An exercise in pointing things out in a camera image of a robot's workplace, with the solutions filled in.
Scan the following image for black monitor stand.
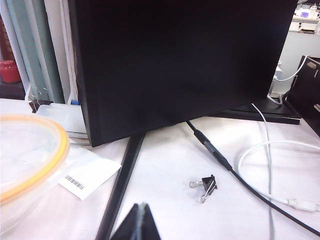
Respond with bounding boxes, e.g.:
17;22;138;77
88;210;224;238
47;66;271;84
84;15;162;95
94;98;302;240

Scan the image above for black USB-C cable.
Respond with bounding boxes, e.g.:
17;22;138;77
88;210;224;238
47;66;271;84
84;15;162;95
186;120;320;237

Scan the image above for white plug with cable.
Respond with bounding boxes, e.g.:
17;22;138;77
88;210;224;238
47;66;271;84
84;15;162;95
267;55;311;105

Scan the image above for teal file folder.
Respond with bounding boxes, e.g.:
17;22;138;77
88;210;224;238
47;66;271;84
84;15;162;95
7;0;65;103

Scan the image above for thin white cable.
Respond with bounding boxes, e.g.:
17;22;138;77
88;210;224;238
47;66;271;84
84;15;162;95
251;102;276;240

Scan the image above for white printed sachet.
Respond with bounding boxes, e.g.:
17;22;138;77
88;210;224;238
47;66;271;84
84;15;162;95
58;163;122;201

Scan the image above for red round object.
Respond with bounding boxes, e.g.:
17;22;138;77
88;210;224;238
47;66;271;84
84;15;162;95
0;59;20;84

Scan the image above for clear plastic folder stack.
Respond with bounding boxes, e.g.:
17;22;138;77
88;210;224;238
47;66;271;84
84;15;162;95
37;103;91;146

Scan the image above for black binder clip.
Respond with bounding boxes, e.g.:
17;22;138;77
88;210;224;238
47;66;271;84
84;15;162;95
189;174;218;204
27;87;54;114

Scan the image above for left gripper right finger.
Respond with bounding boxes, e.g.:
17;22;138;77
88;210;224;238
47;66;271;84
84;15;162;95
136;202;161;240

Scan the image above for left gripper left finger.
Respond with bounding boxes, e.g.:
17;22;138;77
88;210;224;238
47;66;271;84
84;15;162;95
109;202;143;240

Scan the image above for thick white charging cable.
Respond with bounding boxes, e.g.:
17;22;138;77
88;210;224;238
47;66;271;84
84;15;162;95
237;140;320;213

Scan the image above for clear container with orange rim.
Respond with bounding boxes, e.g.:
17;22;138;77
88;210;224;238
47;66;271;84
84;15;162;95
0;113;71;236

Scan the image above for large black monitor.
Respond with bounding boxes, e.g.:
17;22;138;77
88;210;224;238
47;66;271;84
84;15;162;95
67;0;300;148

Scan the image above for white file folder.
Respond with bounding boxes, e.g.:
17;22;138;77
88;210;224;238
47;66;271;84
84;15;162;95
43;0;81;105

